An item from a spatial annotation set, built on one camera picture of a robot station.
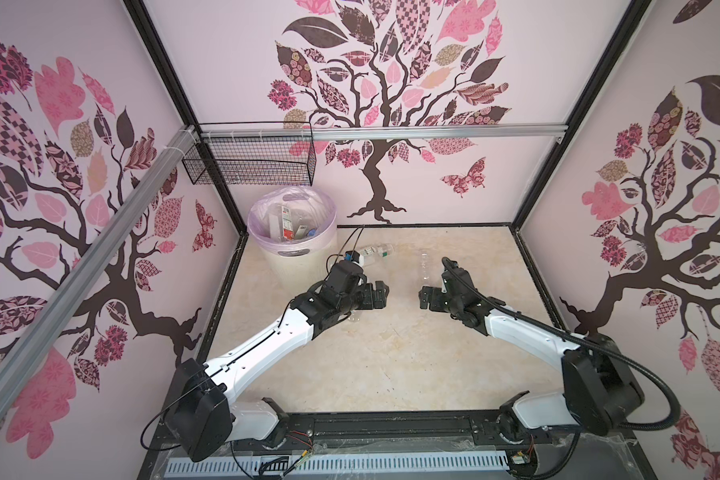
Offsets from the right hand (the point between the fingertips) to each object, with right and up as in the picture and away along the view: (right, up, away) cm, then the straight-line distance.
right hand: (432, 290), depth 90 cm
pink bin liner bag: (-44, +22, +2) cm, 49 cm away
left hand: (-18, 0, -11) cm, 21 cm away
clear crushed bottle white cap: (+1, +8, +17) cm, 19 cm away
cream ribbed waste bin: (-42, +6, -2) cm, 42 cm away
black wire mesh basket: (-57, +44, +5) cm, 73 cm away
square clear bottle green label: (-17, +12, +18) cm, 27 cm away
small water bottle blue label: (-23, -3, -21) cm, 32 cm away
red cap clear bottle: (-45, +18, 0) cm, 48 cm away
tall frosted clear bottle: (-49, +21, +2) cm, 53 cm away
